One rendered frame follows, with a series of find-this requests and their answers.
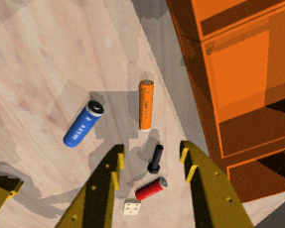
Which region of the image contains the red battery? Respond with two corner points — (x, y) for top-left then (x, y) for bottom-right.
(135, 176), (168, 200)

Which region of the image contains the orange rack of bins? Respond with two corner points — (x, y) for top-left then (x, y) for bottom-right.
(166, 0), (285, 203)

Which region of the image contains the blue battery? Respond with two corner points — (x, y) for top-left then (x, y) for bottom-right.
(63, 100), (104, 148)

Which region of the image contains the white domino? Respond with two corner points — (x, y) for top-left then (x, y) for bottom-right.
(123, 198), (141, 215)

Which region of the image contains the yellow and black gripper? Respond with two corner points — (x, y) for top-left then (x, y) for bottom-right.
(55, 140), (255, 228)

